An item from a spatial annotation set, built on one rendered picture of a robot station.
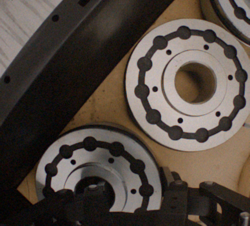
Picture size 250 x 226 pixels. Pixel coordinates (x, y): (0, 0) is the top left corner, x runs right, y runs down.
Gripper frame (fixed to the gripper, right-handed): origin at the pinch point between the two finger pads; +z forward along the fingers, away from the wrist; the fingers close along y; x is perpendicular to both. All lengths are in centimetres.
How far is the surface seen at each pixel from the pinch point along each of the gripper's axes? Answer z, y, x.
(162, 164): 2.3, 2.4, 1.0
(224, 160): 2.3, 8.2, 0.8
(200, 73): 0.9, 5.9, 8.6
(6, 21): 15.4, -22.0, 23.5
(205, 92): 0.5, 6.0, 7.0
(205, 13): 1.7, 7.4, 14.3
